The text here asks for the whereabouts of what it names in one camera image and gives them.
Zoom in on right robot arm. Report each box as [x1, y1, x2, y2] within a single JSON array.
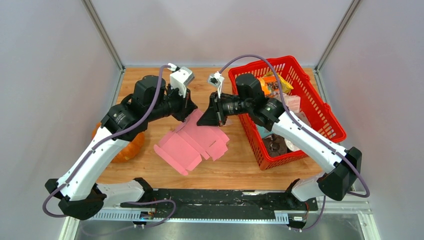
[[197, 72, 362, 210]]

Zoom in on orange snack box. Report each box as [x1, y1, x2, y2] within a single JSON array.
[[258, 76, 280, 97]]

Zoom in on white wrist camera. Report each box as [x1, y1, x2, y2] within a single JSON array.
[[168, 64, 195, 98], [206, 71, 225, 99]]

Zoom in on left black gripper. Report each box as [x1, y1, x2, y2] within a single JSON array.
[[146, 83, 199, 123]]

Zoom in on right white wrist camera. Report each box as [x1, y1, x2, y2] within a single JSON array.
[[206, 71, 225, 99]]

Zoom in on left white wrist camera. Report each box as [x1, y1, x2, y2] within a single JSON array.
[[168, 64, 195, 98]]

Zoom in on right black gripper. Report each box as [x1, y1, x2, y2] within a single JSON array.
[[197, 90, 252, 127]]

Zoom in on pink paper box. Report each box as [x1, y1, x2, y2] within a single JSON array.
[[153, 109, 230, 176]]

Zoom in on teal box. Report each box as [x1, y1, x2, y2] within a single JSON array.
[[256, 125, 274, 139]]

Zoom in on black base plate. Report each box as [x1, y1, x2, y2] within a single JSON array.
[[140, 188, 318, 220]]

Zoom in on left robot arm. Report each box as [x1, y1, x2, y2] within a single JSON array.
[[45, 73, 197, 220]]

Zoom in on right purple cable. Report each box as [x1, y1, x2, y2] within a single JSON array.
[[218, 54, 371, 232]]

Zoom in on aluminium frame rail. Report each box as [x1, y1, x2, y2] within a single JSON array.
[[59, 188, 381, 240]]

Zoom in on red plastic basket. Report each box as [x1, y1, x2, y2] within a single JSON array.
[[228, 55, 347, 171]]

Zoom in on pink small box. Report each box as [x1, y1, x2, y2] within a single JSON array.
[[283, 93, 301, 113]]

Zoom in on yellow snack bag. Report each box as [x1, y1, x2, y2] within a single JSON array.
[[263, 71, 294, 94]]

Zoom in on orange pumpkin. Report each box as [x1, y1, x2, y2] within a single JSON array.
[[111, 132, 145, 164]]

